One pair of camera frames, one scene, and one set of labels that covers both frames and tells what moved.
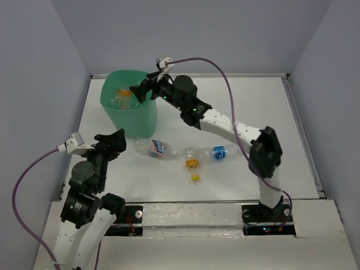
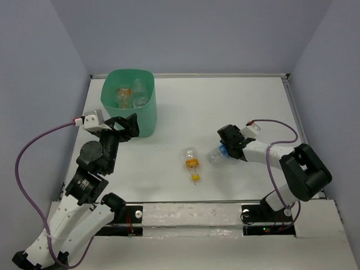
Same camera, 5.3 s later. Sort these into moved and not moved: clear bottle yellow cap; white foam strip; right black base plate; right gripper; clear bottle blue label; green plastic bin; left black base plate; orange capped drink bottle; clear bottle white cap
Moved: right gripper; clear bottle blue label; clear bottle white cap
Not moved: orange capped drink bottle; green plastic bin; white foam strip; right black base plate; left black base plate; clear bottle yellow cap
